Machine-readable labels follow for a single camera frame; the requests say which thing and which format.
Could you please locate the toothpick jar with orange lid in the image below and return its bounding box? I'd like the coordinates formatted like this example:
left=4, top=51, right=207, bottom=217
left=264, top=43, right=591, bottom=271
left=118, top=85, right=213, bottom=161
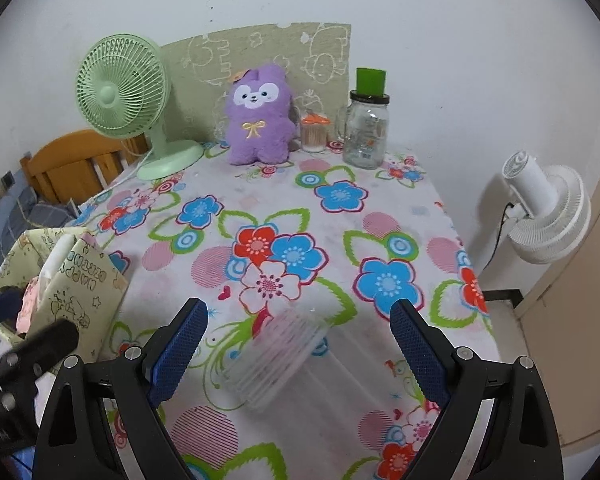
left=300, top=114, right=329, bottom=153

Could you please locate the black fan cable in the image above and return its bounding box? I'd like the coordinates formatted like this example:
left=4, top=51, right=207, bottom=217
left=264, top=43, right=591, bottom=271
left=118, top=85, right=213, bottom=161
left=480, top=202, right=516, bottom=271

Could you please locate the white fan power cable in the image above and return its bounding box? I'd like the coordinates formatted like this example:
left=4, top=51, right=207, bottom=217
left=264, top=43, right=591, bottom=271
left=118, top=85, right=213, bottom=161
left=87, top=152, right=153, bottom=196

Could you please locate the pink packet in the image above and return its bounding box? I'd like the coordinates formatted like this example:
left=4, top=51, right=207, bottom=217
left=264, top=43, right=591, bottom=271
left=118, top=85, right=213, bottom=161
left=17, top=282, right=44, bottom=335

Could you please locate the wooden bed headboard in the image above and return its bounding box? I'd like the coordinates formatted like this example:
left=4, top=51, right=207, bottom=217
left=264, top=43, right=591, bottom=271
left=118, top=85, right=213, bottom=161
left=20, top=130, right=151, bottom=206

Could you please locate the glass jar black lid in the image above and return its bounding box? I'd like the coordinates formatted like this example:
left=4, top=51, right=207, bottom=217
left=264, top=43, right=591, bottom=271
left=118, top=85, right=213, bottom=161
left=336, top=67, right=391, bottom=170

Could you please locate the white standing fan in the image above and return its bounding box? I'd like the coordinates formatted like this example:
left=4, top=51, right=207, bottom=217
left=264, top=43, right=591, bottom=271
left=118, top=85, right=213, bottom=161
left=502, top=150, right=592, bottom=265

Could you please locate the floral tablecloth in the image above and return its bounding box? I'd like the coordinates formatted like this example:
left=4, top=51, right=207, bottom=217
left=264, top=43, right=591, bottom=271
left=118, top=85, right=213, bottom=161
left=62, top=137, right=501, bottom=480

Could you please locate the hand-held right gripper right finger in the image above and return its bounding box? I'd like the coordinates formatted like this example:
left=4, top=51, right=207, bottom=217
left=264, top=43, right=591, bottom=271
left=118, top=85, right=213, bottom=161
left=390, top=299, right=563, bottom=480

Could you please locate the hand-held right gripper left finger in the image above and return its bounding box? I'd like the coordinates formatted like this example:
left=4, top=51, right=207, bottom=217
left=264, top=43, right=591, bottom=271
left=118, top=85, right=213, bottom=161
left=35, top=297, right=209, bottom=480

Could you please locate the green cartoon printed board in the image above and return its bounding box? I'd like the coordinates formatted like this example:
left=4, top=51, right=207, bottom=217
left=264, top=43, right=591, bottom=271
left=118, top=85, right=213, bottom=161
left=160, top=22, right=352, bottom=148

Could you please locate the green desk fan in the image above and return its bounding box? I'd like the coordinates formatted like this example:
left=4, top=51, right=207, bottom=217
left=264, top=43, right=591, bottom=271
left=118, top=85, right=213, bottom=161
left=76, top=34, right=204, bottom=181

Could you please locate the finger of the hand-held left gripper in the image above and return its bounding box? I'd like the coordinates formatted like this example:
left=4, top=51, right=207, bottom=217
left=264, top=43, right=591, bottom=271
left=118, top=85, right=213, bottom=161
left=0, top=320, right=80, bottom=386
left=0, top=287, right=25, bottom=332

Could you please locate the purple plush toy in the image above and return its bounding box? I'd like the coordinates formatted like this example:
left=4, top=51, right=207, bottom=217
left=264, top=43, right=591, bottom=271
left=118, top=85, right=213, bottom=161
left=224, top=62, right=298, bottom=166

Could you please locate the translucent plastic cup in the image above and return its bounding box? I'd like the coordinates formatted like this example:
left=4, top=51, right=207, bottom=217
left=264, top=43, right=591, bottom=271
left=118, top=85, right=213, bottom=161
left=225, top=307, right=333, bottom=406

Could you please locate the grey plaid pillow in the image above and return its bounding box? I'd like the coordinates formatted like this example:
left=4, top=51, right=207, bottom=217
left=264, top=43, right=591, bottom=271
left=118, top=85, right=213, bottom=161
left=7, top=199, right=81, bottom=233

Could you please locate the yellow cartoon printed box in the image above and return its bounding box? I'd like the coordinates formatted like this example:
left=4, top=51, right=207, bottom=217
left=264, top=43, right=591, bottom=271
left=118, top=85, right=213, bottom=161
left=0, top=227, right=129, bottom=361

